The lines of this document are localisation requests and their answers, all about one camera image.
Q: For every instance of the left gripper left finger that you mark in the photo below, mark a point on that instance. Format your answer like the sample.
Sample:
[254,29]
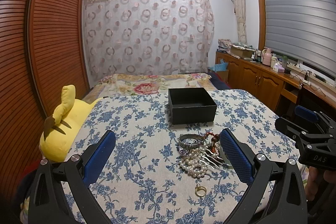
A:
[48,203]

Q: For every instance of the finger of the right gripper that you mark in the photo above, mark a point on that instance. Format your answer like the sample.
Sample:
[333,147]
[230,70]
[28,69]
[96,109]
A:
[306,113]
[288,128]

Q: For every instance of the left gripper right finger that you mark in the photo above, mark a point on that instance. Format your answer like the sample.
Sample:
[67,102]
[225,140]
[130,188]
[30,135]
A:
[274,193]

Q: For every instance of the blue crystal hair comb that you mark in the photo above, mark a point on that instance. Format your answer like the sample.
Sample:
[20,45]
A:
[211,159]

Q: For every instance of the silver patterned bangle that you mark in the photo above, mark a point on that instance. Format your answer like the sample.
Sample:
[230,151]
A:
[190,141]

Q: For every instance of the black open jewelry box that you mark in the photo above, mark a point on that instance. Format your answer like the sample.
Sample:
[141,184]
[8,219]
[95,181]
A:
[191,105]

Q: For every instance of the person's right hand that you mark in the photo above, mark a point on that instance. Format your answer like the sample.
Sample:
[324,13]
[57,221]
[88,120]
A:
[314,180]

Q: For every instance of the wooden cabinet desk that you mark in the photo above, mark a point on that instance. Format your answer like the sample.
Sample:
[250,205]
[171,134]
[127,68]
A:
[271,87]

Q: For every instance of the pink thermos jug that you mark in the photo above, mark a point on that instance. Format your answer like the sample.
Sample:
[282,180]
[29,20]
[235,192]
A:
[266,55]

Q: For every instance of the yellow plush toy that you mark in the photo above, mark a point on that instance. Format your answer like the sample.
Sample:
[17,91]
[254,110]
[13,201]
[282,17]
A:
[62,127]

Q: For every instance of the cardboard box on cabinet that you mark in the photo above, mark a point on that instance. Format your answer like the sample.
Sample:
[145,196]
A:
[241,52]

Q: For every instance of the teal paper bag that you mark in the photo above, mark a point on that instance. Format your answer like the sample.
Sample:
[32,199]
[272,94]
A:
[220,67]

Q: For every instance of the grey window blind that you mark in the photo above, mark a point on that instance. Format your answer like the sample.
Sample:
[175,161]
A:
[303,29]

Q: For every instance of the floral beige bedspread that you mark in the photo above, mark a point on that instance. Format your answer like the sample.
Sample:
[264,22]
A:
[132,85]

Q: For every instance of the beige side curtain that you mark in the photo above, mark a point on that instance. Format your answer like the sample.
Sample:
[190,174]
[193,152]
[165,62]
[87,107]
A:
[240,12]

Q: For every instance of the pink circle patterned curtain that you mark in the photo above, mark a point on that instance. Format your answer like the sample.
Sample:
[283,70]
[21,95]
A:
[146,37]

